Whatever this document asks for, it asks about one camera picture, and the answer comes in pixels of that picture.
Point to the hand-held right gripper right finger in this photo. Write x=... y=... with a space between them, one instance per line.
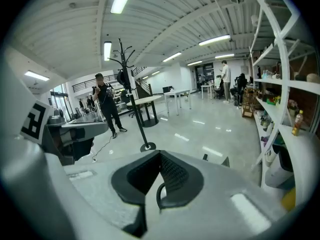
x=212 y=209

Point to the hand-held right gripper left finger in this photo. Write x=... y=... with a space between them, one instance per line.
x=100 y=184

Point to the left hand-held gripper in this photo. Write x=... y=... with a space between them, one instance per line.
x=32 y=121

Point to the black office chair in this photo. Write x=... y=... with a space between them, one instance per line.
x=125 y=99
x=220 y=89

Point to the black bag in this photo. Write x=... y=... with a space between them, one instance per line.
x=122 y=79

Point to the round wooden table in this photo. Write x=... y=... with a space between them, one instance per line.
x=145 y=99

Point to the black coat rack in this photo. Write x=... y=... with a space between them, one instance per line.
x=151 y=146

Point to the staircase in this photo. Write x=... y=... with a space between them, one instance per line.
x=142 y=89

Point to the white trash bin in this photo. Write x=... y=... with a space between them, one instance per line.
x=275 y=176

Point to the yellow object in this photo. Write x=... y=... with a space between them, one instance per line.
x=290 y=200

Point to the white desk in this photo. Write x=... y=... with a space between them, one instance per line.
x=176 y=92
x=207 y=86

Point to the wooden step stool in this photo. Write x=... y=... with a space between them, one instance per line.
x=247 y=109

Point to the white metal shelving unit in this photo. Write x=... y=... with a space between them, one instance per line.
x=307 y=154

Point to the amber drink bottle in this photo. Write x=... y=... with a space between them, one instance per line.
x=297 y=126

